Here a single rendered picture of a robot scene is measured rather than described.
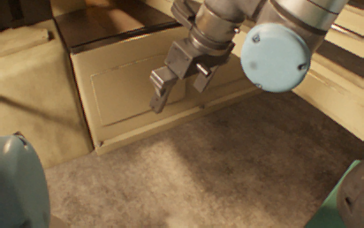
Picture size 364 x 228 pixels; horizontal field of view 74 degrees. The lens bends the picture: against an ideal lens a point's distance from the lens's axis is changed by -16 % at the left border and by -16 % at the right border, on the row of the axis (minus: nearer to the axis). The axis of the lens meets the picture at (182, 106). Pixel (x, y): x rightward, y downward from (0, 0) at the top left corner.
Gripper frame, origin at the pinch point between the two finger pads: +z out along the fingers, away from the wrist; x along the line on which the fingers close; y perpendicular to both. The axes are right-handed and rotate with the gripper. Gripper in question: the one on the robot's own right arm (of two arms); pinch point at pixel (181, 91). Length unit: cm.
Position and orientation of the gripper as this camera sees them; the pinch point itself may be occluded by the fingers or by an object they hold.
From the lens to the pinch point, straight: 59.4
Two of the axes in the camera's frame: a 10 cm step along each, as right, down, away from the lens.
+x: 6.8, -3.4, 6.5
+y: 6.5, 7.0, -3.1
